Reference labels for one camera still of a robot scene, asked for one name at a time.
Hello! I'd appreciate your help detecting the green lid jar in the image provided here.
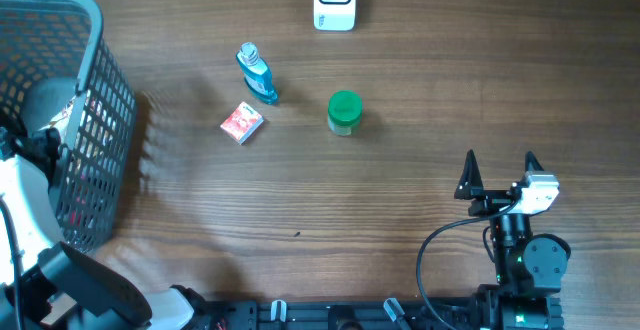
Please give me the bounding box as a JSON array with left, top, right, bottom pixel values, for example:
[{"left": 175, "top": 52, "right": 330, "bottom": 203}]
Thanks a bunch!
[{"left": 327, "top": 90, "right": 363, "bottom": 136}]

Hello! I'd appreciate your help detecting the red tissue pack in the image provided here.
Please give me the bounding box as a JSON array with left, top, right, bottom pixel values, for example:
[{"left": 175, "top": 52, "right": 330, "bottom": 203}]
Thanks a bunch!
[{"left": 220, "top": 102, "right": 264, "bottom": 145}]

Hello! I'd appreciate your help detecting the blue mouthwash bottle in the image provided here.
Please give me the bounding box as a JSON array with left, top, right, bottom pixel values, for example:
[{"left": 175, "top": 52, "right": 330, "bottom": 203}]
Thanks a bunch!
[{"left": 236, "top": 42, "right": 279, "bottom": 105}]

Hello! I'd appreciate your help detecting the beige nut snack pouch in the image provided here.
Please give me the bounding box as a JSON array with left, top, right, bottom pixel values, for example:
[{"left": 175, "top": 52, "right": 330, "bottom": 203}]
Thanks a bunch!
[{"left": 49, "top": 94, "right": 86, "bottom": 139}]

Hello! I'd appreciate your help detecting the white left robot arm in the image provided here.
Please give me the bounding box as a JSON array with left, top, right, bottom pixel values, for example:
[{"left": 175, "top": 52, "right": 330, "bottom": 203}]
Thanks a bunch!
[{"left": 1, "top": 126, "right": 211, "bottom": 329}]

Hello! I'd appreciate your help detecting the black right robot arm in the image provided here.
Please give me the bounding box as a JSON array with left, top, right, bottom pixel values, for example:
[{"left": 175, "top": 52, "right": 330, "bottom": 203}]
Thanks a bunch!
[{"left": 454, "top": 151, "right": 571, "bottom": 329}]

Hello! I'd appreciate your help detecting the white barcode scanner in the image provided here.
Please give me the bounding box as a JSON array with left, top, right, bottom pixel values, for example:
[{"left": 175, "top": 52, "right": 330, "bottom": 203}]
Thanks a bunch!
[{"left": 313, "top": 0, "right": 358, "bottom": 32}]

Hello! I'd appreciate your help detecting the dark grey plastic basket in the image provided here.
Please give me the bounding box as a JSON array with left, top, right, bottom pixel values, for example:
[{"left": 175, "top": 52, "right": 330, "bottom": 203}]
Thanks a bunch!
[{"left": 1, "top": 0, "right": 137, "bottom": 252}]

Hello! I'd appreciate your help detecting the black camera cable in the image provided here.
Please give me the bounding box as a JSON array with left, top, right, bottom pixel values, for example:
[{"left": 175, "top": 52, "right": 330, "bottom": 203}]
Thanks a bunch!
[{"left": 415, "top": 200, "right": 521, "bottom": 330}]

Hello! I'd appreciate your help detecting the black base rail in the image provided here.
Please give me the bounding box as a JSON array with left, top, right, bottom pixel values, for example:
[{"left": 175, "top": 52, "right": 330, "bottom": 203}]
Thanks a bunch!
[{"left": 185, "top": 298, "right": 487, "bottom": 330}]

